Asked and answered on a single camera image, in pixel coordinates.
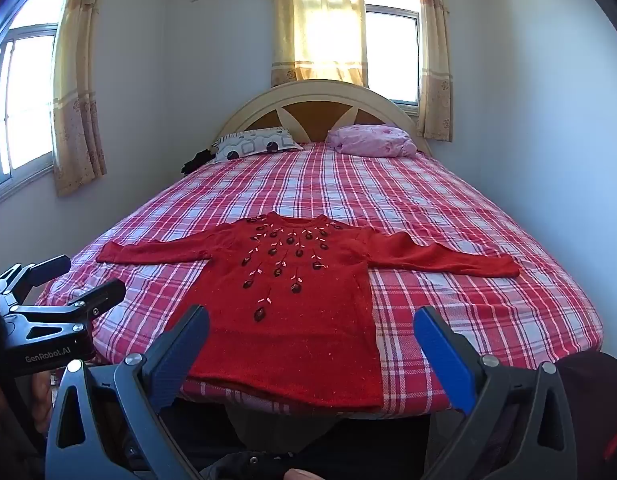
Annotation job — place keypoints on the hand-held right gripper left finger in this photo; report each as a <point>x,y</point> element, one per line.
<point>183,355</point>

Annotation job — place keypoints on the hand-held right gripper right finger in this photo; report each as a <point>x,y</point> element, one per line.
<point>446,360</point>

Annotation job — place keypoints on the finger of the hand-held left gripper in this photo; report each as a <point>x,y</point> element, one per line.
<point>43,266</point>
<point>101,294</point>

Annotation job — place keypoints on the red knit sweater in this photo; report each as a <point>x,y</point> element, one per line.
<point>288,335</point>

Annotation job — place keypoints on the person's left hand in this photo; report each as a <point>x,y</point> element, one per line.
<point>42,402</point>

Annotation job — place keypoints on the bed with red plaid sheet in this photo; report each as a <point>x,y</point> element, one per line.
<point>488,310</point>

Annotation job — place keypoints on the beige side window curtain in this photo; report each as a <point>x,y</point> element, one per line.
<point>78,110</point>

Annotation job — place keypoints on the dark cloth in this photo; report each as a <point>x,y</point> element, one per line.
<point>196,162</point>

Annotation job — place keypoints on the side window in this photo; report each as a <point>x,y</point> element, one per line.
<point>28,100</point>

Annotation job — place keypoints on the white patterned pillow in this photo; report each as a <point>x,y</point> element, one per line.
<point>253,142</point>

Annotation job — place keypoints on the pink pillow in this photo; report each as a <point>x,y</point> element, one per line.
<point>373,140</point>

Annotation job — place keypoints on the cream wooden headboard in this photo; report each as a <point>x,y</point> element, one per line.
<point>308,87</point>

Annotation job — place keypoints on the beige narrow curtain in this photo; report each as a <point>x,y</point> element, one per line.
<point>436,60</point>

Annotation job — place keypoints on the window behind headboard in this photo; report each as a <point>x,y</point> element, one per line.
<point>391,55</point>

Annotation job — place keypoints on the beige sunlit curtain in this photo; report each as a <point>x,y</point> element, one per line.
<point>318,25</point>

